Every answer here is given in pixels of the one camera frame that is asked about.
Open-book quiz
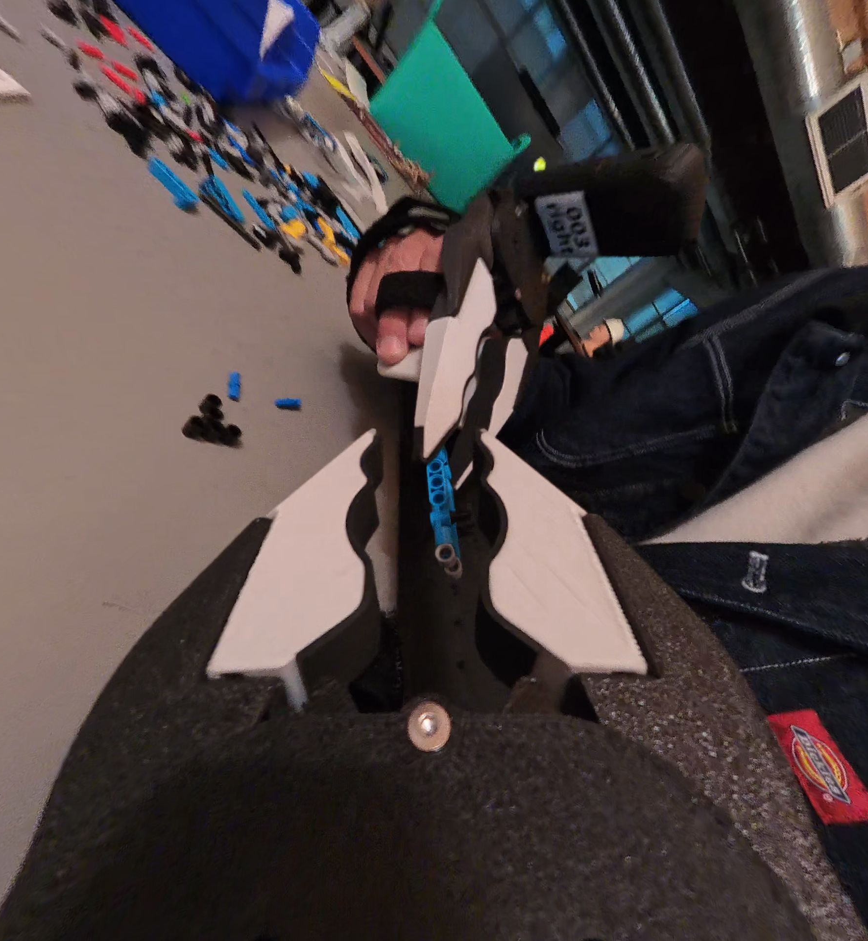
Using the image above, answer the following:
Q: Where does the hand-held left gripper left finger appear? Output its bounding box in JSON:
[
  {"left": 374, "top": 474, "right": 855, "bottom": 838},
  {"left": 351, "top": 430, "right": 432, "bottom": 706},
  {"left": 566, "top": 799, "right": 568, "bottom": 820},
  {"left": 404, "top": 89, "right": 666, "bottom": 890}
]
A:
[{"left": 206, "top": 430, "right": 400, "bottom": 713}]

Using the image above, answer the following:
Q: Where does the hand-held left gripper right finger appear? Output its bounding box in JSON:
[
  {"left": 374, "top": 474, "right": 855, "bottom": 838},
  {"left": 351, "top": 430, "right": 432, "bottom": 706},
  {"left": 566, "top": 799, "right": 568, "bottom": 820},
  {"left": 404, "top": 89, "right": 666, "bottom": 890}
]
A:
[{"left": 478, "top": 430, "right": 650, "bottom": 707}]

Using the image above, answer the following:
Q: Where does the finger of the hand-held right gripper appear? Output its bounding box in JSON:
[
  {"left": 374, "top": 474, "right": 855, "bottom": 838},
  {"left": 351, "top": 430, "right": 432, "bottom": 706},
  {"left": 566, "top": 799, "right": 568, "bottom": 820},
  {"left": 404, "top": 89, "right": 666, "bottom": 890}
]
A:
[
  {"left": 452, "top": 340, "right": 532, "bottom": 486},
  {"left": 412, "top": 257, "right": 499, "bottom": 460}
]

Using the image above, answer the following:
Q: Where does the blue beam brick assembly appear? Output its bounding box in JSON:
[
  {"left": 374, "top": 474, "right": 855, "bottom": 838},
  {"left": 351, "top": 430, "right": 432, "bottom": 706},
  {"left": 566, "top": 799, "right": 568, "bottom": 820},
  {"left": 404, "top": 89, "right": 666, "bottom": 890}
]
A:
[{"left": 425, "top": 448, "right": 472, "bottom": 548}]

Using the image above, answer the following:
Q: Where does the person's right hand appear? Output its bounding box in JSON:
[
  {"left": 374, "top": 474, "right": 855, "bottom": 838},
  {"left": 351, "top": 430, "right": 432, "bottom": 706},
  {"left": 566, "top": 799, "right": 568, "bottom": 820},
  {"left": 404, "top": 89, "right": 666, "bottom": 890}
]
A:
[{"left": 347, "top": 229, "right": 448, "bottom": 363}]

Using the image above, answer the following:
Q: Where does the green felt bag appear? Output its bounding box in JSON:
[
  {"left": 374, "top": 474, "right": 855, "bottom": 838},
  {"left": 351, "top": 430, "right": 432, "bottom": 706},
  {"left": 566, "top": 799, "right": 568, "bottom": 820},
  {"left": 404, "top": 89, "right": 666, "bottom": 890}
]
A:
[{"left": 369, "top": 0, "right": 532, "bottom": 216}]

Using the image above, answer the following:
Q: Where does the person's white shirt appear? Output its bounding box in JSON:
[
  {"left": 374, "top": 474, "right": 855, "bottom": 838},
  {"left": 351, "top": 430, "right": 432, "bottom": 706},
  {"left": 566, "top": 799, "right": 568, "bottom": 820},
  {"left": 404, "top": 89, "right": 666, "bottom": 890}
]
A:
[{"left": 647, "top": 412, "right": 868, "bottom": 546}]

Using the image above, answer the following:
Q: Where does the pile of small brick parts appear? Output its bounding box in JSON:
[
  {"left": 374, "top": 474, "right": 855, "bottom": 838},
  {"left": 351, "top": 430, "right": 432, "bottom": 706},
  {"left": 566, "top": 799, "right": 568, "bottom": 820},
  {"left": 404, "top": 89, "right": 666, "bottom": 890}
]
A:
[{"left": 0, "top": 0, "right": 367, "bottom": 276}]

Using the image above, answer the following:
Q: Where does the blue plastic bin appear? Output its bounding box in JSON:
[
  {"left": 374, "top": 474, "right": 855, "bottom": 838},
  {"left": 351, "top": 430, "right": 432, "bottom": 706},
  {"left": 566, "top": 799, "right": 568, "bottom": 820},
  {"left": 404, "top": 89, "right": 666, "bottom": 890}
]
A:
[{"left": 114, "top": 0, "right": 322, "bottom": 104}]

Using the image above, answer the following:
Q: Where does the silver ventilation duct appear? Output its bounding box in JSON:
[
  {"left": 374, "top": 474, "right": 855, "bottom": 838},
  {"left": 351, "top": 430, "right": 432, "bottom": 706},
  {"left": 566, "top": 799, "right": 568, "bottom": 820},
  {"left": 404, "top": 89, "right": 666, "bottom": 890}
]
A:
[{"left": 734, "top": 0, "right": 850, "bottom": 267}]

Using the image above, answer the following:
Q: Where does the white wall vent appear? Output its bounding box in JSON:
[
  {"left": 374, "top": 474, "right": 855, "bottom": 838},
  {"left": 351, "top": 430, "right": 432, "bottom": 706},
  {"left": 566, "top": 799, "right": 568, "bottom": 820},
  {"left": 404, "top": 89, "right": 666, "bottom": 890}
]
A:
[{"left": 805, "top": 70, "right": 868, "bottom": 210}]

